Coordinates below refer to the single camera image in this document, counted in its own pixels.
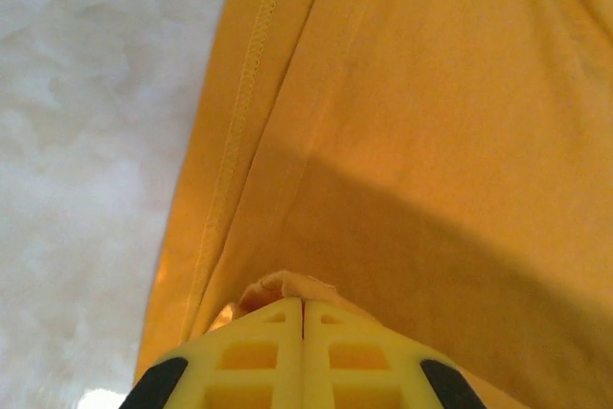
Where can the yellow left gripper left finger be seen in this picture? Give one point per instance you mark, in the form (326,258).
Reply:
(249,361)

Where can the yellow-orange t-shirt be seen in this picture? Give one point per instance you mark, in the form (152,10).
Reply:
(407,117)

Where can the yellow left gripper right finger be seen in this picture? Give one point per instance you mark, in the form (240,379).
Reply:
(364,361)

